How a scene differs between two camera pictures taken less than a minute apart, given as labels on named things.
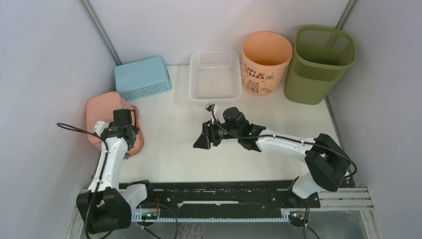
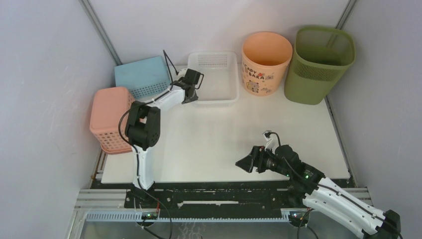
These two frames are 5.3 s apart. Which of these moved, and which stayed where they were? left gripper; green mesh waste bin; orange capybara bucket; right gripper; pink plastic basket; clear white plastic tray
Moved: right gripper; left gripper; pink plastic basket
Stayed: clear white plastic tray; orange capybara bucket; green mesh waste bin
